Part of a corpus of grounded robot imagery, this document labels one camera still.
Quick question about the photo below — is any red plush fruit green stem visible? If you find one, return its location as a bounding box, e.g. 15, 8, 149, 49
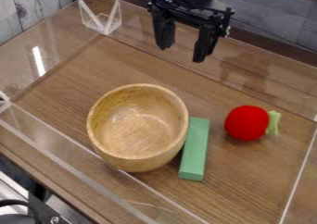
225, 106, 281, 142

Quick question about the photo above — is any black metal clamp bracket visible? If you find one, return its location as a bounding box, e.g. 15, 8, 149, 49
27, 193, 73, 224

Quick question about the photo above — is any black cable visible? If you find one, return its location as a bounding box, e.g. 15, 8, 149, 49
0, 199, 35, 224

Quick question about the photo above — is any wooden bowl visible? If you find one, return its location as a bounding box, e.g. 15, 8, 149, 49
88, 83, 191, 172

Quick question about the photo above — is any clear acrylic enclosure wall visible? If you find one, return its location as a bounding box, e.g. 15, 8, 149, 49
0, 0, 317, 224

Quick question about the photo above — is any green rectangular block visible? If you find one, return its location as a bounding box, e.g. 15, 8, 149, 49
178, 117, 211, 180

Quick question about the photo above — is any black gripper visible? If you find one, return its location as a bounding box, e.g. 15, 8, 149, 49
149, 0, 236, 63

